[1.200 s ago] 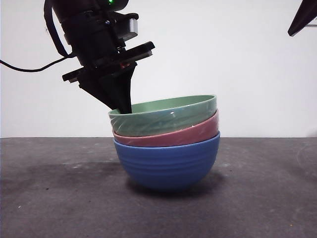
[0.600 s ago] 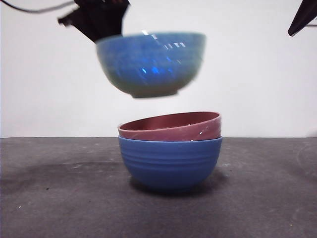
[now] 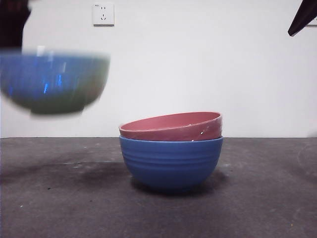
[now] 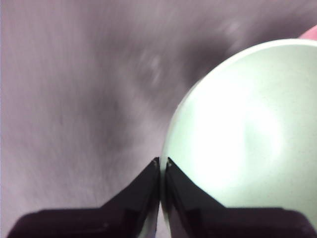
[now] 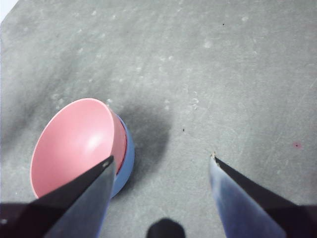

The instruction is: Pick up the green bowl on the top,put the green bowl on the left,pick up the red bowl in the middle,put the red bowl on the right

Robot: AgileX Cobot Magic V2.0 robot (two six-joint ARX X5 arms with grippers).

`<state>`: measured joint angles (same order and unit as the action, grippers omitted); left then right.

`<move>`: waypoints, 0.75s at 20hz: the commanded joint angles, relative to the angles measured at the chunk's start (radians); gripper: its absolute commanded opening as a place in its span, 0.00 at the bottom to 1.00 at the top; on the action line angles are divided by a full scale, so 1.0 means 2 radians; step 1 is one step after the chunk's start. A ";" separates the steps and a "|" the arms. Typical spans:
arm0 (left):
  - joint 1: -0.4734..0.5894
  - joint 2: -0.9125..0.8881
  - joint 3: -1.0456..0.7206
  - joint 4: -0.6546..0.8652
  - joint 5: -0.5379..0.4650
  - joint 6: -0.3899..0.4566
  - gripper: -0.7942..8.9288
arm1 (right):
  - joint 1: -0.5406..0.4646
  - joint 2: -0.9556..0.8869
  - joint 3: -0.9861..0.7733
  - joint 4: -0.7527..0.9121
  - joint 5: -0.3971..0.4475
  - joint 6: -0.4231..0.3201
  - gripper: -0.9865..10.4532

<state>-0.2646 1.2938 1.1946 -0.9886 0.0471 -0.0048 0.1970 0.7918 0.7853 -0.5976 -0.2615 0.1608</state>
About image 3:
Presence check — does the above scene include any red ribbed bowl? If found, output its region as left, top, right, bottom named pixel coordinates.
left=119, top=111, right=223, bottom=142

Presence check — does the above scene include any green ribbed bowl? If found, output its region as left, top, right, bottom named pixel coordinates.
left=0, top=51, right=111, bottom=117

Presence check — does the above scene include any blue ribbed bowl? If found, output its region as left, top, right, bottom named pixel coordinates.
left=119, top=134, right=224, bottom=193

